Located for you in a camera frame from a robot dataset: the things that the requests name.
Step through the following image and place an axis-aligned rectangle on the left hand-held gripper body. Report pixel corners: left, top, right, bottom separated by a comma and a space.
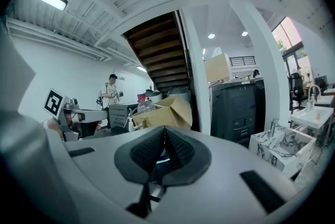
42, 87, 109, 142

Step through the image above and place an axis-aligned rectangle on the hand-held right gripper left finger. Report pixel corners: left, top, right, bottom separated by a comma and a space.
114, 125, 166, 184

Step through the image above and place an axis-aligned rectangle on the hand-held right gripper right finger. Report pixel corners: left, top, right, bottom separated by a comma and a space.
157, 125, 212, 187

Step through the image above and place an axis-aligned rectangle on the person's left hand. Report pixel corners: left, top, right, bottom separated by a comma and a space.
42, 114, 103, 140

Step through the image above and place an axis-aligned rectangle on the black storage box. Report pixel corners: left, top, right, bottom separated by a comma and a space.
108, 103, 138, 137

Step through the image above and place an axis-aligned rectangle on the open cardboard box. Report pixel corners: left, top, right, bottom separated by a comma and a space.
131, 95, 194, 131

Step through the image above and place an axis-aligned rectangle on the black office printer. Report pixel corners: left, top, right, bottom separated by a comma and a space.
210, 79, 265, 147

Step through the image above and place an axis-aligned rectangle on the large closed cardboard box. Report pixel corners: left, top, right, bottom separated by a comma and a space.
204, 52, 234, 83

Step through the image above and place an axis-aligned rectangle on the marble pattern sink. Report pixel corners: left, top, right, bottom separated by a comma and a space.
248, 123, 318, 180

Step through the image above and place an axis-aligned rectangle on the wooden staircase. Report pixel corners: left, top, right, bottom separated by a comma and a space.
122, 10, 195, 97

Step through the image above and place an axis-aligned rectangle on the black metal railing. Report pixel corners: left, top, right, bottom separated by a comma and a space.
228, 55, 255, 67

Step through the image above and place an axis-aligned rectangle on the black office chair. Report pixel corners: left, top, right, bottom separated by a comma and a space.
289, 72, 307, 114

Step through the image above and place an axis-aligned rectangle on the white sink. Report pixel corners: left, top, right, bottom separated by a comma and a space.
289, 105, 335, 131

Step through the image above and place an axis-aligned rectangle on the curved chrome faucet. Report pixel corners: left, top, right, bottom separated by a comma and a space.
307, 84, 322, 111

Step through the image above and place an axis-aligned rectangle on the large window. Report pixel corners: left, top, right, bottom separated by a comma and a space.
271, 16, 303, 54

